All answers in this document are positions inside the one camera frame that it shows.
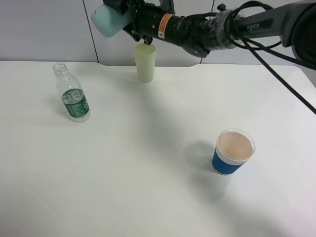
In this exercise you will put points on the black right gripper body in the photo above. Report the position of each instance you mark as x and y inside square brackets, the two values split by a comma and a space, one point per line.
[149, 22]

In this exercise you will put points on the clear bottle green label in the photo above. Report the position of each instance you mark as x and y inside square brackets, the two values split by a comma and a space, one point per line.
[71, 93]

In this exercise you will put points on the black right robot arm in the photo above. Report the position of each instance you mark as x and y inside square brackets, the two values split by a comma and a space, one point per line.
[199, 34]

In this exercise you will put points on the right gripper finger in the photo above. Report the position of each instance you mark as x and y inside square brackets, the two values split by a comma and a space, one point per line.
[120, 6]

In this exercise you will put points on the blue sleeve paper cup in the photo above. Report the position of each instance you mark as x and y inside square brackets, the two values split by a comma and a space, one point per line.
[234, 148]

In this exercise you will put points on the pale yellow plastic cup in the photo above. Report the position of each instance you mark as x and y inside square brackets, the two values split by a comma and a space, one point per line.
[145, 59]

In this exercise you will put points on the teal plastic cup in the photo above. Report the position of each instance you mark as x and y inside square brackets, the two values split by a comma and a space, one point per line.
[108, 21]

